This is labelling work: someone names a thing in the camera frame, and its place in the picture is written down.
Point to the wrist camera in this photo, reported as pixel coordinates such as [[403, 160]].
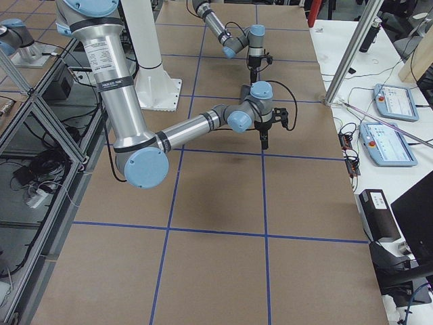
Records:
[[268, 58], [281, 115]]

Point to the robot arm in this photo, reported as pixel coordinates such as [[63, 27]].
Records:
[[121, 44], [233, 38]]

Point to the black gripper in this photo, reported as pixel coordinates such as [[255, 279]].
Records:
[[254, 62], [262, 127]]

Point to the grabber stick tool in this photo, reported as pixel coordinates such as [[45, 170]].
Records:
[[380, 121]]

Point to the teach pendant tablet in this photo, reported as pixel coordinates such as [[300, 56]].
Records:
[[395, 102], [385, 146]]

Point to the black monitor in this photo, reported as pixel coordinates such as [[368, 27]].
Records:
[[413, 213]]

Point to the black power box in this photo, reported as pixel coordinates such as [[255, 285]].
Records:
[[379, 218]]

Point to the far teach pendant tablet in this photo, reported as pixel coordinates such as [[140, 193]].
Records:
[[395, 102]]

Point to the near teach pendant tablet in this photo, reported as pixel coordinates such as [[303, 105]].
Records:
[[385, 146]]

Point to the aluminium frame post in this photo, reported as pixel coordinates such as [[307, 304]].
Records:
[[359, 35]]

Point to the pink towel with grey trim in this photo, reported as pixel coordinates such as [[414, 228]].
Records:
[[244, 93]]

